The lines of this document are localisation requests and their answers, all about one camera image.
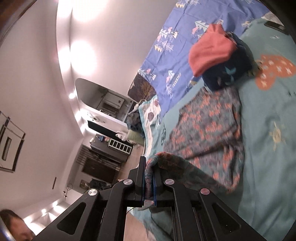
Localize floral teal orange garment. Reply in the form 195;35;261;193
145;87;244;200

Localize dark wooden dresser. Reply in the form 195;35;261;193
72;135;131;188

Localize teal patterned bedspread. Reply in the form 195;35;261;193
136;11;296;241

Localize person's head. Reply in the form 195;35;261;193
0;209;35;241

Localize green cushion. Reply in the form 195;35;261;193
126;130;144;146

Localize dark brown pillow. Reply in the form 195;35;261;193
127;73;156;102

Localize blue tree-print blanket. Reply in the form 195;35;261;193
138;0;269;116

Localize navy star-pattern garment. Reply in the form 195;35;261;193
202;31;256;91

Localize folded red garment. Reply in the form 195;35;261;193
189;24;237;77

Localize black phone on bed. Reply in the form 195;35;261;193
264;21;289;35

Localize wall mirror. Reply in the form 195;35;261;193
75;78;135;122

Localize framed wall picture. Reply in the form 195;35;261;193
0;111;26;173

